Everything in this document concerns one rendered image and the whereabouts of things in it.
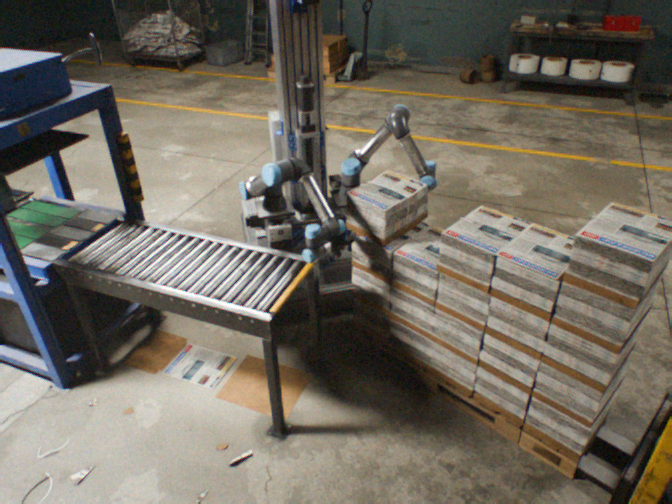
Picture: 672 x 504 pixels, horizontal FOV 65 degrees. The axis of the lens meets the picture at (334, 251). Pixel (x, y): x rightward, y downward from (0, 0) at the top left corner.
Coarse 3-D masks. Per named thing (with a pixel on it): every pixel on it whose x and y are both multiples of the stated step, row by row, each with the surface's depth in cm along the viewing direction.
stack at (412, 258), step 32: (352, 256) 307; (384, 256) 287; (416, 256) 277; (384, 288) 299; (416, 288) 281; (448, 288) 265; (384, 320) 312; (416, 320) 292; (448, 320) 274; (480, 320) 259; (512, 320) 245; (544, 320) 233; (416, 352) 303; (448, 352) 285; (480, 352) 268; (512, 352) 253; (448, 384) 297; (480, 384) 277; (480, 416) 289
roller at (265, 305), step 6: (294, 264) 279; (300, 264) 280; (288, 270) 275; (294, 270) 275; (300, 270) 280; (288, 276) 270; (294, 276) 274; (282, 282) 266; (288, 282) 269; (276, 288) 262; (282, 288) 264; (270, 294) 258; (276, 294) 259; (264, 300) 254; (270, 300) 255; (258, 306) 251; (264, 306) 251; (270, 306) 254
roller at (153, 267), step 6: (180, 240) 302; (186, 240) 303; (174, 246) 296; (180, 246) 298; (168, 252) 292; (174, 252) 294; (162, 258) 287; (168, 258) 290; (150, 264) 282; (156, 264) 283; (162, 264) 286; (144, 270) 278; (150, 270) 279; (156, 270) 282; (138, 276) 273; (144, 276) 275
